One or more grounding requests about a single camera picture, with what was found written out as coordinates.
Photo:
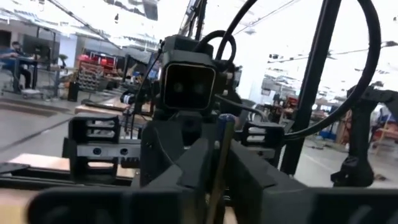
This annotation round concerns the black upright box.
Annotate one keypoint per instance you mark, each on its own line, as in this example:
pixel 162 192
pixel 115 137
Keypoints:
pixel 73 91

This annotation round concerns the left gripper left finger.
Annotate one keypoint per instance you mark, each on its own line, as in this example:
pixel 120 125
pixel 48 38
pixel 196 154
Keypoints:
pixel 140 205

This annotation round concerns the person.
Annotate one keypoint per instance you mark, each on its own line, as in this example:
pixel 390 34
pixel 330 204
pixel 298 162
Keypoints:
pixel 14 54

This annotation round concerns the black slanted frame post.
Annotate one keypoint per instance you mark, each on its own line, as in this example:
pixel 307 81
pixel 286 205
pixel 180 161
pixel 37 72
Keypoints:
pixel 312 77

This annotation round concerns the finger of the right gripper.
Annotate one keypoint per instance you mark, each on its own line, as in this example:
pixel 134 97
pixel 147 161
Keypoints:
pixel 267 140
pixel 158 149

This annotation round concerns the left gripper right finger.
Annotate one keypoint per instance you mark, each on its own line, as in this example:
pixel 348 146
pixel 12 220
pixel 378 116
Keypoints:
pixel 295 205

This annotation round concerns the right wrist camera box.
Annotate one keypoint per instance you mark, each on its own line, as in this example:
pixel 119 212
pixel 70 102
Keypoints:
pixel 189 87

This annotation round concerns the black computer monitor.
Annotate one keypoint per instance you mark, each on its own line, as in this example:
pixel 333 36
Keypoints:
pixel 35 46

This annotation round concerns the red storage rack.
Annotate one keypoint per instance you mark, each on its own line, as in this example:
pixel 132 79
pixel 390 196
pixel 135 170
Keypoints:
pixel 99 60

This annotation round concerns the blue pen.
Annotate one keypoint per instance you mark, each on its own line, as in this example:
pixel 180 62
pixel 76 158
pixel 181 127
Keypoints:
pixel 224 146

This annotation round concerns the black jointed stand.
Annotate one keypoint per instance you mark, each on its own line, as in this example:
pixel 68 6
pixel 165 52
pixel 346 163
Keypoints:
pixel 357 140

